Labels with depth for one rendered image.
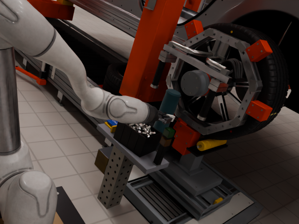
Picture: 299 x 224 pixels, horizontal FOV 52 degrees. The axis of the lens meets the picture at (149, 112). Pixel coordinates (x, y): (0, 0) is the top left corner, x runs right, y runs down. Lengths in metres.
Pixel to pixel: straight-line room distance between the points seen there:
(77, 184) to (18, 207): 0.97
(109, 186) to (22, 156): 0.76
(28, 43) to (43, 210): 0.53
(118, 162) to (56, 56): 0.95
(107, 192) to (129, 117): 0.80
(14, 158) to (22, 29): 0.51
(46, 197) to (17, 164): 0.18
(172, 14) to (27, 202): 1.30
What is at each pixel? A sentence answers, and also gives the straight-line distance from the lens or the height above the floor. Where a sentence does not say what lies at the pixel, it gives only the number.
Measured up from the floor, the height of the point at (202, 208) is 0.15.
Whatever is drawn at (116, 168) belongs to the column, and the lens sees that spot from 1.72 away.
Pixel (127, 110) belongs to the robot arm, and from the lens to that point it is 1.12.
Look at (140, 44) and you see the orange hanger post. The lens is 1.90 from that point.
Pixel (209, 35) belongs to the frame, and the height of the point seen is 1.08.
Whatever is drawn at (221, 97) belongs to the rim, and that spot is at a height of 0.79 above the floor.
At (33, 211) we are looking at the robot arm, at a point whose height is 0.53.
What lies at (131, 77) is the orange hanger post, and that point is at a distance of 1.95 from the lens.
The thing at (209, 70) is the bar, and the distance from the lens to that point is 1.46.
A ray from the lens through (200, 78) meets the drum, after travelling 1.55.
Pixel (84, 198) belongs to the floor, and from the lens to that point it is 1.92.
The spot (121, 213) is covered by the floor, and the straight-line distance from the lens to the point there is 1.90.
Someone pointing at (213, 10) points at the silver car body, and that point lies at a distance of 2.25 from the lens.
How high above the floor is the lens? 1.28
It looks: 23 degrees down
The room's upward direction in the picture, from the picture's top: 19 degrees clockwise
